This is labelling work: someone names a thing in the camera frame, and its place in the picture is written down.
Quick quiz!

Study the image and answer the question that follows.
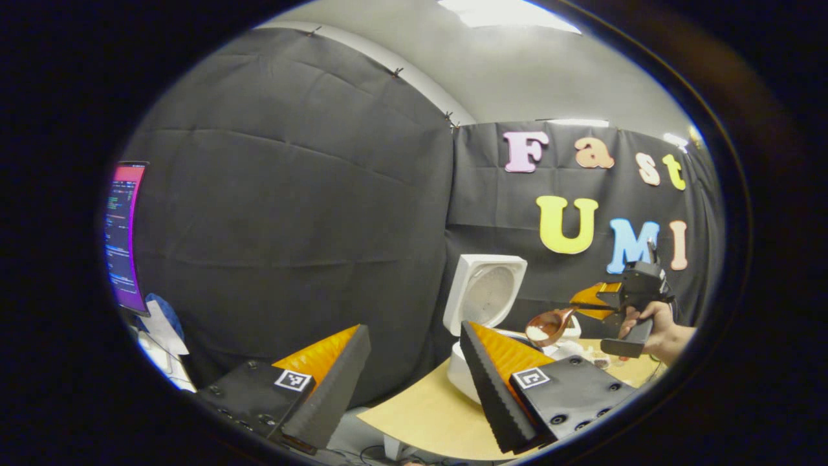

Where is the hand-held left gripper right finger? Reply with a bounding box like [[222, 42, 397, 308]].
[[459, 320, 638, 454]]

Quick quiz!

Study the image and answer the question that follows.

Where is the white rice cooker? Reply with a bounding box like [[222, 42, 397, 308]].
[[442, 254, 563, 405]]

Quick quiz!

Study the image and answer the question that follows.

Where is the blue cloth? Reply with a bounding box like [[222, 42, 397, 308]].
[[146, 293, 185, 344]]

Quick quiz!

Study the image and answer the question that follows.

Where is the computer monitor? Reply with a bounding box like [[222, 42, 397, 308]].
[[105, 161, 151, 316]]

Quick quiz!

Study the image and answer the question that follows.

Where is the white paper sheet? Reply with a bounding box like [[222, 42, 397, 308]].
[[136, 317, 190, 358]]

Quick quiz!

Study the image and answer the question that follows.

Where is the large ceiling light panel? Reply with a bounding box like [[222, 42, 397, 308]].
[[439, 0, 583, 34]]

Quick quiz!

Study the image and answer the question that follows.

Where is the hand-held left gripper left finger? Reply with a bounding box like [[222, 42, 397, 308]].
[[197, 324, 373, 454]]

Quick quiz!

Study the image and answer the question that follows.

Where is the black backdrop cloth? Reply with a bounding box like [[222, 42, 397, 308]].
[[120, 27, 722, 408]]

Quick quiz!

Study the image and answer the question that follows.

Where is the brown wooden spoon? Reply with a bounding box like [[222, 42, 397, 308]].
[[525, 307, 576, 348]]

